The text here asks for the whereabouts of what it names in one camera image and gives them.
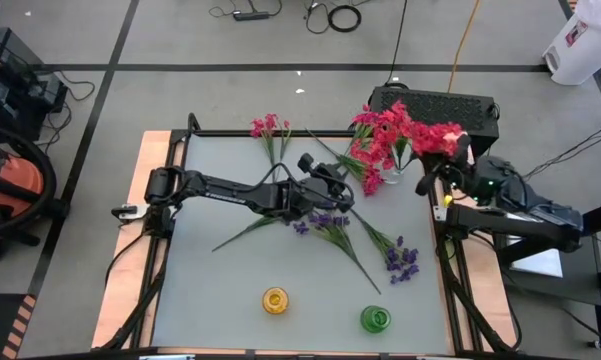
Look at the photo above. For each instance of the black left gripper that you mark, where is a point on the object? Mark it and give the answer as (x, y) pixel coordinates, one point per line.
(310, 195)

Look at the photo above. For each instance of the green glass vase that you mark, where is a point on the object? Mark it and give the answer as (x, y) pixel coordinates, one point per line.
(375, 320)

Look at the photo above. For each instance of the black power strip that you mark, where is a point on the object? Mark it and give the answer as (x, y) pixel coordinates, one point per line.
(250, 16)

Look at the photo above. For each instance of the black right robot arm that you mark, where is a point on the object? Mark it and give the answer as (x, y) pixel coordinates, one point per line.
(510, 222)

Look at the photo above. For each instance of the orange vacuum cleaner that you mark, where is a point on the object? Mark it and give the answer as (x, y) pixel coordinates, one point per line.
(20, 180)
(51, 175)

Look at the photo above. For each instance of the red artificial flower bunch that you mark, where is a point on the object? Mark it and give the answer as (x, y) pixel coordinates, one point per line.
(372, 182)
(397, 120)
(435, 140)
(372, 150)

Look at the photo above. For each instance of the white label plate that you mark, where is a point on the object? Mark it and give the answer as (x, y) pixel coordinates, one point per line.
(167, 357)

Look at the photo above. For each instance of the black computer case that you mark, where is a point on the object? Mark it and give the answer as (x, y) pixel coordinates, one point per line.
(455, 107)

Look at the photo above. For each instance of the clear glass vase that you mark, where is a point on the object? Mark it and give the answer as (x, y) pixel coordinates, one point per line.
(394, 177)

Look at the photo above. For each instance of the black metal table frame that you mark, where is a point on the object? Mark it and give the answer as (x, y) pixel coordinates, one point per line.
(300, 133)

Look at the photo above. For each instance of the purple artificial flower bunch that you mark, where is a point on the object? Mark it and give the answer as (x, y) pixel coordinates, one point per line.
(250, 228)
(337, 232)
(402, 260)

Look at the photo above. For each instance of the black equipment stack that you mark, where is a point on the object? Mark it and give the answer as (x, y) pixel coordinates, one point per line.
(10, 100)

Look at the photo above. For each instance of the silver metal bracket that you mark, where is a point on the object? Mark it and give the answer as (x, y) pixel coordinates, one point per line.
(441, 214)
(130, 212)

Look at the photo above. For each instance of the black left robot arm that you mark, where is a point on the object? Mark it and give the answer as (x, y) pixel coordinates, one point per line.
(220, 192)

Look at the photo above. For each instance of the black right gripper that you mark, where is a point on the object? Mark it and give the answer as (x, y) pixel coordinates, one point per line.
(445, 170)

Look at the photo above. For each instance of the white paper booklet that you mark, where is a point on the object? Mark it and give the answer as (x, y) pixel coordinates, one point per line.
(540, 262)

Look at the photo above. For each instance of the white plastic bin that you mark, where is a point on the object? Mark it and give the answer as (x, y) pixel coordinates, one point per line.
(580, 50)

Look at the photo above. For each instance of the yellow glass vase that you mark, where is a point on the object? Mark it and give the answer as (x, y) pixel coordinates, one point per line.
(275, 301)

